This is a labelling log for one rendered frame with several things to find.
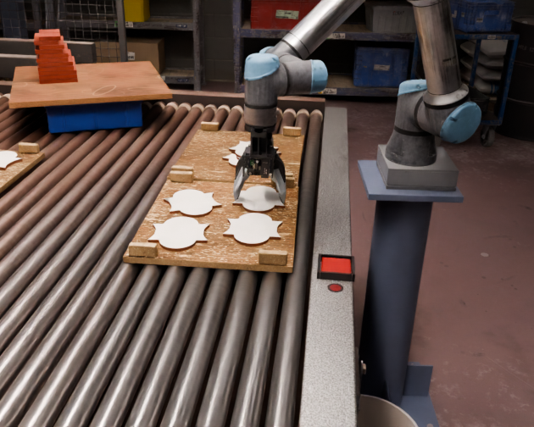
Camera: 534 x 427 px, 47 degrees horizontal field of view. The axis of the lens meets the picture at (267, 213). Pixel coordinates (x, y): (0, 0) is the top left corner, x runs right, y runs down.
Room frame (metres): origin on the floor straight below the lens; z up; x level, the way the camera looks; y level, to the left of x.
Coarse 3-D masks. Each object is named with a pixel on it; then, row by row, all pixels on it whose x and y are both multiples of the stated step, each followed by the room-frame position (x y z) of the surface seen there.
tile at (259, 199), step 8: (248, 192) 1.40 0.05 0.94; (256, 192) 1.40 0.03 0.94; (264, 192) 1.40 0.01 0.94; (272, 192) 1.40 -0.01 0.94; (240, 200) 1.35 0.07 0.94; (248, 200) 1.35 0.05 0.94; (256, 200) 1.35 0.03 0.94; (264, 200) 1.35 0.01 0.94; (272, 200) 1.36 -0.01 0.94; (280, 200) 1.36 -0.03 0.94; (248, 208) 1.30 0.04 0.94; (256, 208) 1.31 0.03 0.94; (264, 208) 1.31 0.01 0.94; (272, 208) 1.32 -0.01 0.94
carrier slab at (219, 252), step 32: (160, 192) 1.40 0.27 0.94; (224, 192) 1.41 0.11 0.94; (288, 192) 1.42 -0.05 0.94; (224, 224) 1.24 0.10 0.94; (288, 224) 1.25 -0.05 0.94; (128, 256) 1.08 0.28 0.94; (160, 256) 1.09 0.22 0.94; (192, 256) 1.09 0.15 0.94; (224, 256) 1.09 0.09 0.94; (256, 256) 1.10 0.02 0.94; (288, 256) 1.10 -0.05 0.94
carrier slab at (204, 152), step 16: (192, 144) 1.77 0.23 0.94; (208, 144) 1.77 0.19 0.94; (224, 144) 1.77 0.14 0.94; (288, 144) 1.79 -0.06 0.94; (192, 160) 1.63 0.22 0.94; (208, 160) 1.63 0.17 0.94; (224, 160) 1.64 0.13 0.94; (288, 160) 1.65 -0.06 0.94; (208, 176) 1.51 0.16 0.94; (224, 176) 1.52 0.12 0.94; (256, 176) 1.52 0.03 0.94
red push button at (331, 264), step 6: (324, 258) 1.10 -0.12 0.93; (330, 258) 1.11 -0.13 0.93; (336, 258) 1.11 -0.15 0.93; (342, 258) 1.11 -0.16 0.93; (324, 264) 1.08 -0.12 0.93; (330, 264) 1.08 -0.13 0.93; (336, 264) 1.08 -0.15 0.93; (342, 264) 1.08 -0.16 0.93; (348, 264) 1.08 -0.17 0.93; (324, 270) 1.06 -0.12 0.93; (330, 270) 1.06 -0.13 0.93; (336, 270) 1.06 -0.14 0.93; (342, 270) 1.06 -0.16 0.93; (348, 270) 1.06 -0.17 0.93
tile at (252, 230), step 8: (248, 216) 1.26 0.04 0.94; (256, 216) 1.26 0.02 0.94; (264, 216) 1.27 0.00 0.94; (232, 224) 1.22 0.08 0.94; (240, 224) 1.22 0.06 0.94; (248, 224) 1.22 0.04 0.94; (256, 224) 1.23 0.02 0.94; (264, 224) 1.23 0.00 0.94; (272, 224) 1.23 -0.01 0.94; (280, 224) 1.23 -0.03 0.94; (232, 232) 1.18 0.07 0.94; (240, 232) 1.18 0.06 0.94; (248, 232) 1.18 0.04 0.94; (256, 232) 1.18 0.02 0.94; (264, 232) 1.19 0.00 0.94; (272, 232) 1.19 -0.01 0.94; (240, 240) 1.15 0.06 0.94; (248, 240) 1.15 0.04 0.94; (256, 240) 1.15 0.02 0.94; (264, 240) 1.15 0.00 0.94
